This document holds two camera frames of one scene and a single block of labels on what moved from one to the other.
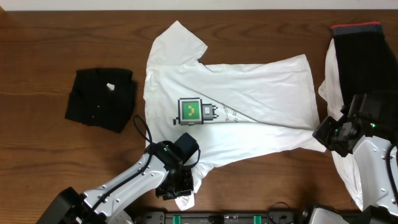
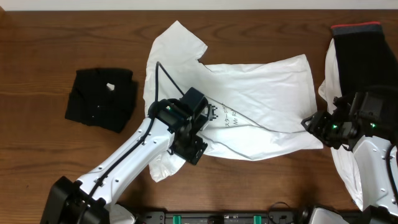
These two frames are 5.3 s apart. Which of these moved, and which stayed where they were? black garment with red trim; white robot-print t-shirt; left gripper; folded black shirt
Moved: left gripper; white robot-print t-shirt
Stayed: black garment with red trim; folded black shirt
